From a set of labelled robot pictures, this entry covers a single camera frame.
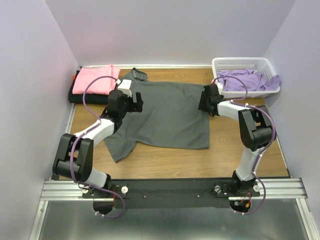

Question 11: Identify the dark grey t-shirt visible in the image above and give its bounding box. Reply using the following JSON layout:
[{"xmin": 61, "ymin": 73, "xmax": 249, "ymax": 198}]
[{"xmin": 104, "ymin": 68, "xmax": 210, "ymax": 162}]

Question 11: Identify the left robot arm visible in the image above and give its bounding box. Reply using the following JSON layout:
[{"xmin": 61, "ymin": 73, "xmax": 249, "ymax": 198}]
[{"xmin": 52, "ymin": 89, "xmax": 144, "ymax": 198}]

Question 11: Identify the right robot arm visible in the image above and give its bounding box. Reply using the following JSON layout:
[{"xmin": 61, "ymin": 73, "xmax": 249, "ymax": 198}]
[{"xmin": 198, "ymin": 84, "xmax": 276, "ymax": 197}]

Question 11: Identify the folded pink t-shirt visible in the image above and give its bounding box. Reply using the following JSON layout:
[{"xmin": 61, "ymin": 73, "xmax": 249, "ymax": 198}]
[{"xmin": 74, "ymin": 64, "xmax": 121, "ymax": 96}]

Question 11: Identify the purple t-shirt in basket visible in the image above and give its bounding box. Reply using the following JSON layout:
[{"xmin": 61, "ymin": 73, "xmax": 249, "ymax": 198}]
[{"xmin": 216, "ymin": 69, "xmax": 281, "ymax": 92}]

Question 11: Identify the folded black t-shirt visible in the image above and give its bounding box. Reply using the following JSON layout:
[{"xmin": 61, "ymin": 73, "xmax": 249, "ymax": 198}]
[{"xmin": 68, "ymin": 75, "xmax": 109, "ymax": 105}]

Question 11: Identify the white plastic laundry basket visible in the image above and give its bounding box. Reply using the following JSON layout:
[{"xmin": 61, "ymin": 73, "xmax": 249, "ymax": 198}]
[{"xmin": 212, "ymin": 57, "xmax": 281, "ymax": 99}]

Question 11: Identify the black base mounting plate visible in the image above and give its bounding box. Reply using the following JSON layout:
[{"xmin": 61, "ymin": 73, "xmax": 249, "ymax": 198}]
[{"xmin": 82, "ymin": 177, "xmax": 261, "ymax": 210}]

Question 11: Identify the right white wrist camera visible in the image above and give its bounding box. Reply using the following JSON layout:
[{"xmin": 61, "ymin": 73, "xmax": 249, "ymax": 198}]
[{"xmin": 211, "ymin": 79, "xmax": 223, "ymax": 95}]

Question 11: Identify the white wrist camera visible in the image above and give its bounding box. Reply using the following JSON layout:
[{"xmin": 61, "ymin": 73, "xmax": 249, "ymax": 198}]
[
  {"xmin": 211, "ymin": 79, "xmax": 223, "ymax": 95},
  {"xmin": 116, "ymin": 79, "xmax": 132, "ymax": 98}
]

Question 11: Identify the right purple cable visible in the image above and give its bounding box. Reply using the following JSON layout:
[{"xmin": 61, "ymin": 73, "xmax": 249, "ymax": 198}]
[{"xmin": 212, "ymin": 76, "xmax": 278, "ymax": 216}]

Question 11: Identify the purple cable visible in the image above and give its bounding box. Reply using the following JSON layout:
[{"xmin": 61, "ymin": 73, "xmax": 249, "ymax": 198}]
[
  {"xmin": 212, "ymin": 76, "xmax": 278, "ymax": 216},
  {"xmin": 69, "ymin": 76, "xmax": 127, "ymax": 219}
]

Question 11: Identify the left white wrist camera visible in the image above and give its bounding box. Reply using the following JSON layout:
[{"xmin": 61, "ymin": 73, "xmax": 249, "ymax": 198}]
[{"xmin": 116, "ymin": 79, "xmax": 132, "ymax": 98}]

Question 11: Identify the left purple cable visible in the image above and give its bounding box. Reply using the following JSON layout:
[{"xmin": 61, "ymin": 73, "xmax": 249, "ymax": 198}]
[{"xmin": 69, "ymin": 76, "xmax": 127, "ymax": 219}]

